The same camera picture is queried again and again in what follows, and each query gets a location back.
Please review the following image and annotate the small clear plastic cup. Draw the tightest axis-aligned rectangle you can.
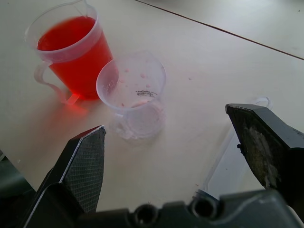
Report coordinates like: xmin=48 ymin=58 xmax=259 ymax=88
xmin=95 ymin=50 xmax=167 ymax=141

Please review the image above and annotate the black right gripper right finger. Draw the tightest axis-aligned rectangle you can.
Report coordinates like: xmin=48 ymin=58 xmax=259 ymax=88
xmin=225 ymin=103 xmax=304 ymax=216

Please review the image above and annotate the jug with red liquid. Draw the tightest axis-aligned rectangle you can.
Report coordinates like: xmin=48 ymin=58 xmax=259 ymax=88
xmin=24 ymin=0 xmax=114 ymax=105

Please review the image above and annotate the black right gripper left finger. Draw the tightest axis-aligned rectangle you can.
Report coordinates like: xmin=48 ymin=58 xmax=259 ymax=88
xmin=23 ymin=125 xmax=107 ymax=228

